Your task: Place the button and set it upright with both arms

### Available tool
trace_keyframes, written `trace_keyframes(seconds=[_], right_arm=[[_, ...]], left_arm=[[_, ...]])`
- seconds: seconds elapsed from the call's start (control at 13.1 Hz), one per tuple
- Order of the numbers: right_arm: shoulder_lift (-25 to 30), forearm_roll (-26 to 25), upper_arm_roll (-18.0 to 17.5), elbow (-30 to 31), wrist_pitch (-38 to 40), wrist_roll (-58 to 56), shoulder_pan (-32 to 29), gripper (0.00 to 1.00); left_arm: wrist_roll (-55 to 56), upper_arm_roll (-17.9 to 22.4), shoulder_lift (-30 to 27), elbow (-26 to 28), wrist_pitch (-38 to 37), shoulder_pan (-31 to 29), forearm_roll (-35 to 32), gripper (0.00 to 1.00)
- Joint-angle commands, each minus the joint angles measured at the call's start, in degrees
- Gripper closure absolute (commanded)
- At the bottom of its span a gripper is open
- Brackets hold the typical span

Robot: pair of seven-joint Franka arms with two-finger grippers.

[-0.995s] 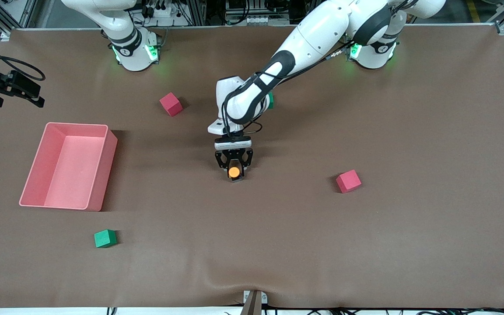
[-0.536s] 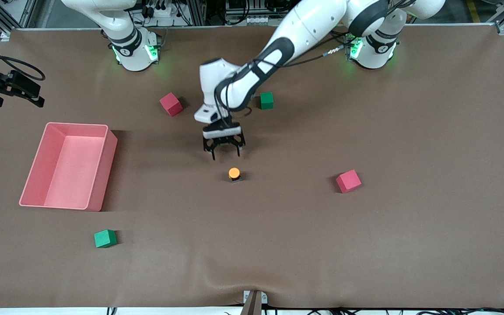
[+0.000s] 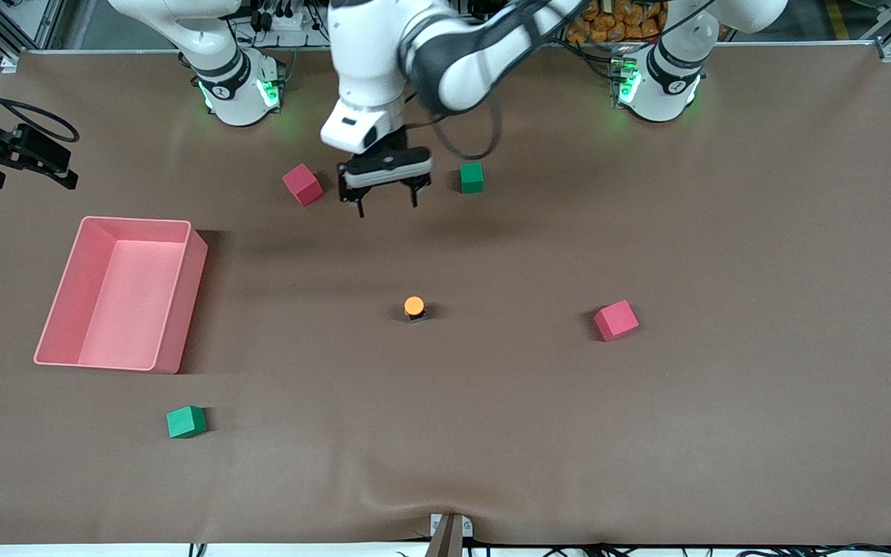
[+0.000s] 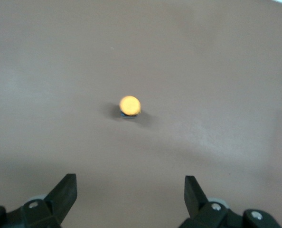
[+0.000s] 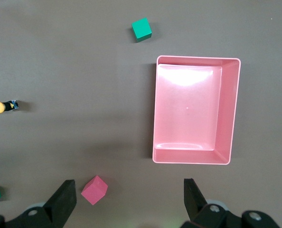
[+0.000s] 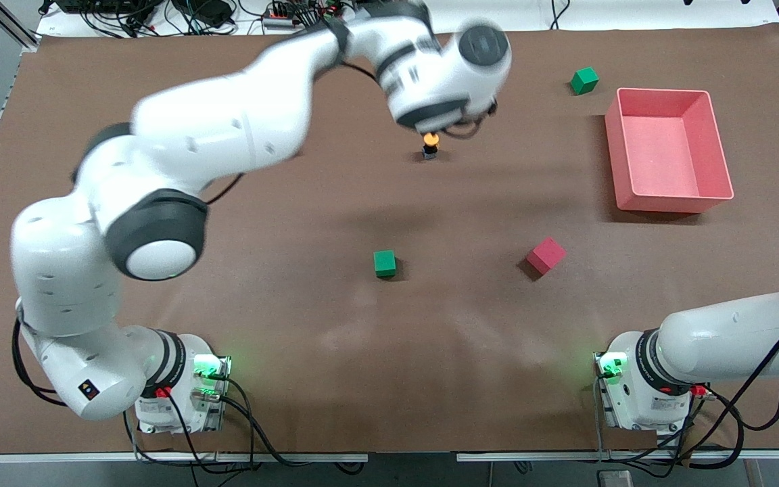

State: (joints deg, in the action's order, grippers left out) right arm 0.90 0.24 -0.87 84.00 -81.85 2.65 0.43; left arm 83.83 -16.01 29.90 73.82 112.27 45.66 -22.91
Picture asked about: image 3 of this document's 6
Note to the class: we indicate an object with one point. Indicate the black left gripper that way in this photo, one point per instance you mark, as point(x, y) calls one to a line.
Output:
point(397, 143)

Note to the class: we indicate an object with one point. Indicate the orange capped black push button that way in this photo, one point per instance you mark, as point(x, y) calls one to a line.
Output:
point(414, 307)

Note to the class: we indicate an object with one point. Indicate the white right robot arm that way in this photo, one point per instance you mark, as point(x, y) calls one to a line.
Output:
point(237, 93)

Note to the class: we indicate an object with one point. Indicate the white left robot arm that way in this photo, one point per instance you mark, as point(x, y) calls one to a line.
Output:
point(368, 70)

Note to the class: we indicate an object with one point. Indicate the pink foam cube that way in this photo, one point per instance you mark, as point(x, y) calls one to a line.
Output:
point(302, 184)
point(616, 320)

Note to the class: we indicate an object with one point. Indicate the green foam cube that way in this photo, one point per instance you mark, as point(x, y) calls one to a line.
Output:
point(186, 422)
point(472, 177)

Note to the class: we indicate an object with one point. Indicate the pink plastic bin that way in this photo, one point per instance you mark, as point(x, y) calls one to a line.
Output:
point(121, 309)

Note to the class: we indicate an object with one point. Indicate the white power strip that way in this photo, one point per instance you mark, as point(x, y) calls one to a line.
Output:
point(281, 19)

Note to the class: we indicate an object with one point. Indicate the brown table mat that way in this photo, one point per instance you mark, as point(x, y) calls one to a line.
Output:
point(445, 433)

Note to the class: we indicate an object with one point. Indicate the orange packaged goods pile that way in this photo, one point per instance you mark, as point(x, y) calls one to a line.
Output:
point(608, 23)

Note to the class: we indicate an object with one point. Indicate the metal table clamp bracket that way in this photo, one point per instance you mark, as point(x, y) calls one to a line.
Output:
point(449, 530)

